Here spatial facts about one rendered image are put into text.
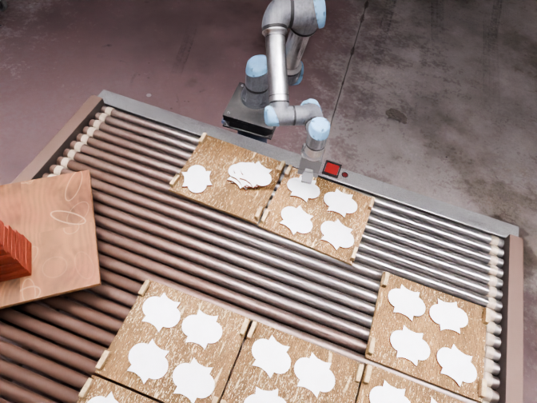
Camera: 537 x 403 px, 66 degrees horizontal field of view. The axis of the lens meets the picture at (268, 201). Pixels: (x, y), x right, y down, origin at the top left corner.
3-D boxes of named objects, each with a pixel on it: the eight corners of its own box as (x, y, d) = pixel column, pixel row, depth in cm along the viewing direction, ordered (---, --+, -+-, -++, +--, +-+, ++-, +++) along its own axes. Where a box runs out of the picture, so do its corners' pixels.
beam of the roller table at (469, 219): (106, 97, 214) (103, 89, 209) (511, 233, 189) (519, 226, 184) (97, 108, 209) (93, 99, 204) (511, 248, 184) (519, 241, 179)
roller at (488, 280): (83, 137, 196) (81, 130, 192) (497, 281, 172) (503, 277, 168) (77, 145, 193) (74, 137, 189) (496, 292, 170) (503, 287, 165)
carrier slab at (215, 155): (204, 136, 197) (204, 133, 195) (285, 165, 191) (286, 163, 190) (169, 191, 178) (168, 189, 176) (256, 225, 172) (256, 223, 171)
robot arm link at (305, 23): (267, 68, 204) (288, -14, 152) (296, 68, 207) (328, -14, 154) (269, 90, 201) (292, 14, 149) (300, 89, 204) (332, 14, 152)
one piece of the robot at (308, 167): (299, 161, 155) (292, 186, 169) (322, 165, 155) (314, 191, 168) (304, 137, 162) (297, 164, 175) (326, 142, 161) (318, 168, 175)
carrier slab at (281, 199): (288, 167, 190) (289, 165, 189) (374, 201, 184) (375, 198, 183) (258, 227, 172) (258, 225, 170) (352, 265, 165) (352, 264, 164)
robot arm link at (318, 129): (328, 113, 152) (333, 130, 147) (322, 134, 161) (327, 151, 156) (307, 114, 150) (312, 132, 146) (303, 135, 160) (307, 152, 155)
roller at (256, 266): (43, 185, 179) (39, 177, 175) (494, 351, 156) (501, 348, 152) (36, 193, 177) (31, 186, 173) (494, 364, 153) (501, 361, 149)
